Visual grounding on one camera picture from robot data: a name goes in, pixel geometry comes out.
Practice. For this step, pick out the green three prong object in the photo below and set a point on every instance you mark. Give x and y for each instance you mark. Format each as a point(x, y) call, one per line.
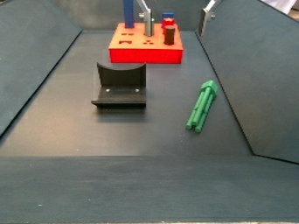
point(207, 95)

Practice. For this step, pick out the red star peg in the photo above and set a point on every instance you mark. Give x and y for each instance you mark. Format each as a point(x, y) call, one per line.
point(167, 22)

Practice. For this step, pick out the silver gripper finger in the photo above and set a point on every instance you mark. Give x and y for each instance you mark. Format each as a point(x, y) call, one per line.
point(205, 15)
point(147, 13)

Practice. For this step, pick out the tall blue rectangular peg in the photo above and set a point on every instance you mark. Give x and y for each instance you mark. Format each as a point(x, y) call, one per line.
point(128, 13)

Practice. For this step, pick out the red peg board block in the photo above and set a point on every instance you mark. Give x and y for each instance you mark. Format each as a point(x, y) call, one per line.
point(132, 47)

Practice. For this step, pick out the black curved fixture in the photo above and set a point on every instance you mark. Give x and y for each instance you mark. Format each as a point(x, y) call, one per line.
point(121, 87)

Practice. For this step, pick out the dark brown hexagonal peg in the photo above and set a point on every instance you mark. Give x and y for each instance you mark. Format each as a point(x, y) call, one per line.
point(168, 34)

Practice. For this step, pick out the short blue rounded peg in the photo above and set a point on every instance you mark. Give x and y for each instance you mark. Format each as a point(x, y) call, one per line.
point(167, 15)

